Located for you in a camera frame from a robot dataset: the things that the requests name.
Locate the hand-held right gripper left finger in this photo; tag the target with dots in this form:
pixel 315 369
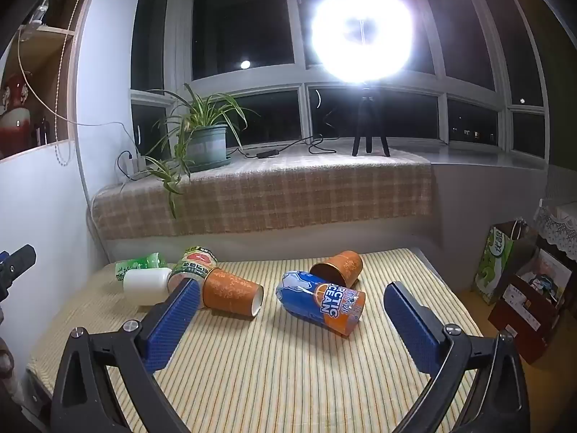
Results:
pixel 173 324

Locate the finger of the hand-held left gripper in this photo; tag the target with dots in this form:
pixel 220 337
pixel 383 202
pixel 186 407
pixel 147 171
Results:
pixel 19 261

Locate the orange patterned cup dark inside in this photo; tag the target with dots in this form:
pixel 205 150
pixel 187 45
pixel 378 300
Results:
pixel 345 264

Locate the grey-green plant pot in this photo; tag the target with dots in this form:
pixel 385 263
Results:
pixel 207 144

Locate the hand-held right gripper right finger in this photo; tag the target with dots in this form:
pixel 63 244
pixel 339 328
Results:
pixel 412 329

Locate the green red tin can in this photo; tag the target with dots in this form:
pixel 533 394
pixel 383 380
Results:
pixel 194 266

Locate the brown cardboard box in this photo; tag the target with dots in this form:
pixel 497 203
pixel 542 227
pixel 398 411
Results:
pixel 518 311

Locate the black tripod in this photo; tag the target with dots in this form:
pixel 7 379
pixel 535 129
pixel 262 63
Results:
pixel 368 117

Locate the white lace cloth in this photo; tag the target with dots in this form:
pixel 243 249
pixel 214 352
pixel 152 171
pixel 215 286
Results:
pixel 561 230

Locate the wooden shelf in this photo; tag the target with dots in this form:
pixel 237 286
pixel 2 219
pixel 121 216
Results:
pixel 45 31

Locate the orange patterned cup white inside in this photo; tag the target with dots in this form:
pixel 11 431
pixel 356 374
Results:
pixel 230 292

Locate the spider plant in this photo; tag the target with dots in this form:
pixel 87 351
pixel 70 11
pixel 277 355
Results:
pixel 198 108

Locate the striped yellow table cloth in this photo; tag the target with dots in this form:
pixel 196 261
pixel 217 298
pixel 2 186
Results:
pixel 270 370

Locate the green paper bag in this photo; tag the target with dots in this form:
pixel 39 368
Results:
pixel 493 266

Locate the red and white figurine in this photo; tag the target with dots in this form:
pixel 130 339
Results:
pixel 13 117

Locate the blue orange drink can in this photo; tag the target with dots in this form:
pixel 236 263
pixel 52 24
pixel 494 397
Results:
pixel 315 300

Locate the white window frame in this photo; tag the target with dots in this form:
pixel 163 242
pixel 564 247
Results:
pixel 302 79

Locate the plaid beige cloth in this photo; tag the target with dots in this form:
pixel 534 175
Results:
pixel 293 194

